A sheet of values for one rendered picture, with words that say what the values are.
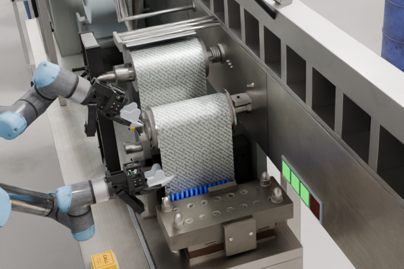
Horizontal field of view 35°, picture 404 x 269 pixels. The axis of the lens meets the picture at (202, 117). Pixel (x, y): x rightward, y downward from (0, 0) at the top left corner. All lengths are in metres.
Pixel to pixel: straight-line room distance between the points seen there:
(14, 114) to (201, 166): 0.61
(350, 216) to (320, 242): 1.87
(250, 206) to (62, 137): 1.03
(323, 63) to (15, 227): 2.63
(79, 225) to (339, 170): 0.86
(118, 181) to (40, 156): 2.44
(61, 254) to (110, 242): 1.43
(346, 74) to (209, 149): 0.73
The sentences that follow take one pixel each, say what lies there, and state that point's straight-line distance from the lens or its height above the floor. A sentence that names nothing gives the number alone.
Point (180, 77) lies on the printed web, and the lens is 2.16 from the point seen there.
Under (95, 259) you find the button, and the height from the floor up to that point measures 0.92.
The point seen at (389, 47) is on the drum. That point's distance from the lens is 5.03.
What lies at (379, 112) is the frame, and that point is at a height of 1.60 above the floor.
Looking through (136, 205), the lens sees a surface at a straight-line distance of 2.04.
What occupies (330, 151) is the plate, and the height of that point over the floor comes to 1.40.
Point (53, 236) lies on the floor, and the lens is 3.69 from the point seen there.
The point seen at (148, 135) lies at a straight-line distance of 1.98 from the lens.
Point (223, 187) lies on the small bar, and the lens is 2.06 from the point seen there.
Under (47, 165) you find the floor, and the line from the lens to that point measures 4.30.
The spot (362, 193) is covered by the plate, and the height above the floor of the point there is 1.38.
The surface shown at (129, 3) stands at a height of 1.43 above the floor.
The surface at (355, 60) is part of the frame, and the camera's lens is 1.44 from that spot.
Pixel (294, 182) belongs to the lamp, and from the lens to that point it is 1.84.
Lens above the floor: 2.26
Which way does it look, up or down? 30 degrees down
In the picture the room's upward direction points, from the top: 5 degrees counter-clockwise
